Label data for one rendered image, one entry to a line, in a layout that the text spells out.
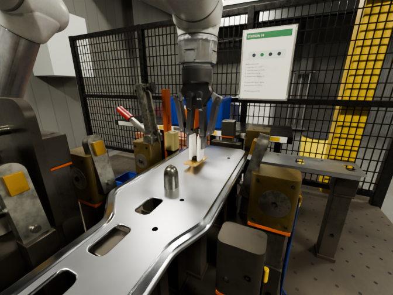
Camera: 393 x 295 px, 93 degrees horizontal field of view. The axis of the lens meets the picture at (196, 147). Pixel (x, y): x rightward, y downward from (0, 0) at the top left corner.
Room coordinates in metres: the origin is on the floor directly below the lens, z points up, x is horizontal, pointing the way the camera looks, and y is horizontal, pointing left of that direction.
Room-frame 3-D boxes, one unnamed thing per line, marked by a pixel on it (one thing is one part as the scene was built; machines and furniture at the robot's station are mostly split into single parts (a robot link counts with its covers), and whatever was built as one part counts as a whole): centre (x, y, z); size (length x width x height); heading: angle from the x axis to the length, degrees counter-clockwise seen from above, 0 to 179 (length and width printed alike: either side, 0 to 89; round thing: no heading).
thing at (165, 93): (0.63, 0.10, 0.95); 0.03 x 0.01 x 0.50; 155
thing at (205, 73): (0.48, 0.00, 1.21); 0.08 x 0.07 x 0.09; 65
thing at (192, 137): (0.48, 0.01, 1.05); 0.03 x 0.01 x 0.07; 155
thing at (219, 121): (0.95, -0.01, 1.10); 0.30 x 0.17 x 0.13; 66
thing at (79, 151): (0.40, 0.26, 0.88); 0.11 x 0.07 x 0.37; 65
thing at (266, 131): (0.67, -0.23, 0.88); 0.08 x 0.08 x 0.36; 65
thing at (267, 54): (0.94, -0.32, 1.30); 0.23 x 0.02 x 0.31; 65
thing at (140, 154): (0.55, 0.17, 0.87); 0.10 x 0.07 x 0.35; 65
